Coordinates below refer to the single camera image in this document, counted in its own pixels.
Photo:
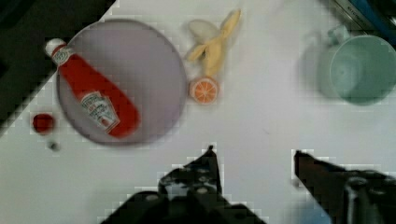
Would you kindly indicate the small red round piece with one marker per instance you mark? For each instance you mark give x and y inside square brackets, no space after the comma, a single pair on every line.
[43,123]

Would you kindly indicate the orange slice toy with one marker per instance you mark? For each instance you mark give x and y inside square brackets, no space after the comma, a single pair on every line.
[204,90]

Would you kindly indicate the red ketchup bottle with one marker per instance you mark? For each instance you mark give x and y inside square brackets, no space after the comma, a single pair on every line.
[101,100]

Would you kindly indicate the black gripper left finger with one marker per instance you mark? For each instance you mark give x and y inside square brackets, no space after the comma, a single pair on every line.
[191,194]

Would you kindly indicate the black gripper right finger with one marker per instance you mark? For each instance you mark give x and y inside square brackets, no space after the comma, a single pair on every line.
[348,196]

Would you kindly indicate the grey round plate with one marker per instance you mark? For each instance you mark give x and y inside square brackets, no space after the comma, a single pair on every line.
[144,64]

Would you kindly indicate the peeled toy banana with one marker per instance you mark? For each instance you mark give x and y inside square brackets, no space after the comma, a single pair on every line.
[211,42]

